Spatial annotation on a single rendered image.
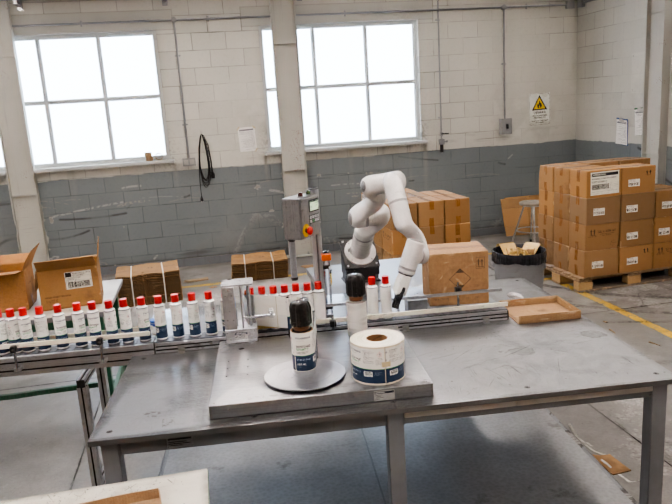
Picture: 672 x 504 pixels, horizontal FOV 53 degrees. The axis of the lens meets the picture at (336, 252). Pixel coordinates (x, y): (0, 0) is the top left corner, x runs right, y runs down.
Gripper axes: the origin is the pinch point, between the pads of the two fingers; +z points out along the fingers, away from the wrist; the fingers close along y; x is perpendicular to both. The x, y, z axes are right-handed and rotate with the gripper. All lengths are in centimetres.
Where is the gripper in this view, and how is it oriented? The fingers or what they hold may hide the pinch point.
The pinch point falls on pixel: (395, 304)
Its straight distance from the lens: 316.8
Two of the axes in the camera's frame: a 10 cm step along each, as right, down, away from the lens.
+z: -2.8, 9.4, 1.7
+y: 1.1, 2.1, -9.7
